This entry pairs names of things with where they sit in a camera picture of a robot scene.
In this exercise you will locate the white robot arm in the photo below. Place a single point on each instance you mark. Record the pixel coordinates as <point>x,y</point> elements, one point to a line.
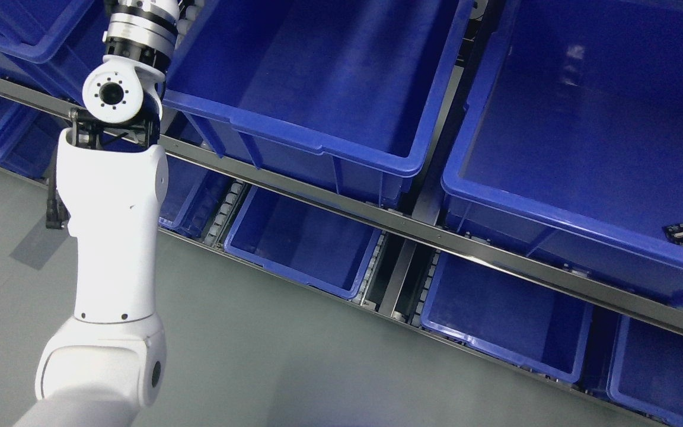
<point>106,363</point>

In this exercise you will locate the lower blue bin middle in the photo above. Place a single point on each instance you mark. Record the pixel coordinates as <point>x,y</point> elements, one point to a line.
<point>302,243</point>

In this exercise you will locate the lower blue bin far left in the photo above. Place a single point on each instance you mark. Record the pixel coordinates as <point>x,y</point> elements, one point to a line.
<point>28,139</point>

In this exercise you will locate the lower blue bin far right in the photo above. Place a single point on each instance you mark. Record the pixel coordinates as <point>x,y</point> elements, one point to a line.
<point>646,370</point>

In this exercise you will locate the blue bin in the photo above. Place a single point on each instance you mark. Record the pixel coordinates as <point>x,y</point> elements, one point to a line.
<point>646,370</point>
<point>343,95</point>
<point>192,196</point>
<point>302,243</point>
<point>28,139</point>
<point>51,45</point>
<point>571,148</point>
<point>508,318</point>

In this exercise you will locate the metal shelf rack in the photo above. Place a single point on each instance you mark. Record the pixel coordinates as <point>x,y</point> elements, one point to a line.
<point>562,278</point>

